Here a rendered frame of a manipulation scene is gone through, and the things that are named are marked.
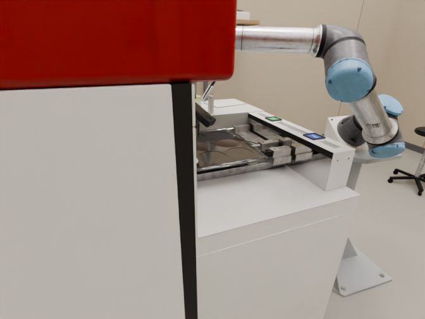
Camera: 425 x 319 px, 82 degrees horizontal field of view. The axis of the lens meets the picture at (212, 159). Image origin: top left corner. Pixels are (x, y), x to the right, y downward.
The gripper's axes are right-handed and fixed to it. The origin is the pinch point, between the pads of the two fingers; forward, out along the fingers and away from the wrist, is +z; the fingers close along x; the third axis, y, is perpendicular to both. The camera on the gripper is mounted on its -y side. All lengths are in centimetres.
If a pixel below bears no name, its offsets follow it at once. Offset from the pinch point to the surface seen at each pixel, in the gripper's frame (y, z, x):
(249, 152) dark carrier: -18.3, 1.3, -10.9
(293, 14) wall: 25, -71, -268
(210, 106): 9.6, -9.2, -32.5
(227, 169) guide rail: -12.8, 6.5, -3.4
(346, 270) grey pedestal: -69, 90, -65
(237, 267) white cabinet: -27.8, 23.8, 21.0
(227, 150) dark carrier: -10.2, 1.4, -8.6
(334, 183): -48, 7, -12
